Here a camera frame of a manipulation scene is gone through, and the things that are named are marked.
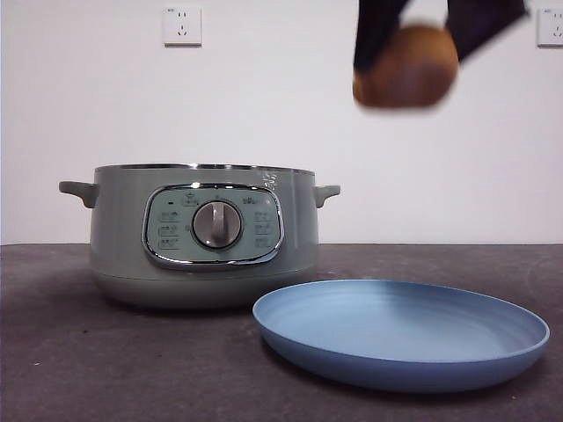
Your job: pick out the pale green electric steamer pot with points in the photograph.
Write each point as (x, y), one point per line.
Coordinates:
(123, 228)

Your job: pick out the white wall socket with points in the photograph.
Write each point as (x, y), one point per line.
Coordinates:
(552, 26)
(183, 26)

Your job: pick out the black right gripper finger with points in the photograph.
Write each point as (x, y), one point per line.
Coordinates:
(374, 26)
(484, 22)

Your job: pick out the blue round plate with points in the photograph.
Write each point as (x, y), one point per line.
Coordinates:
(396, 338)

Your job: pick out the brown potato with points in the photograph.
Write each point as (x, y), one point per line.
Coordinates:
(404, 70)

